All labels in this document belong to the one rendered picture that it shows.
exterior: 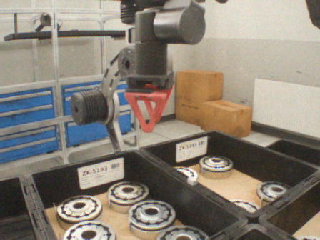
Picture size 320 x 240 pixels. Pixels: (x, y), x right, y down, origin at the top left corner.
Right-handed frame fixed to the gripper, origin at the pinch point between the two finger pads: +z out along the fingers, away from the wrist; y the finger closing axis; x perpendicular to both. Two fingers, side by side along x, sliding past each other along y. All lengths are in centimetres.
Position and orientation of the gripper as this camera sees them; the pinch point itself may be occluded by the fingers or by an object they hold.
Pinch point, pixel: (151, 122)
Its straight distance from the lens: 50.0
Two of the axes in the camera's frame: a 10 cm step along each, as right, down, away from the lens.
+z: -0.1, 9.6, 2.9
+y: 1.8, -2.8, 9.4
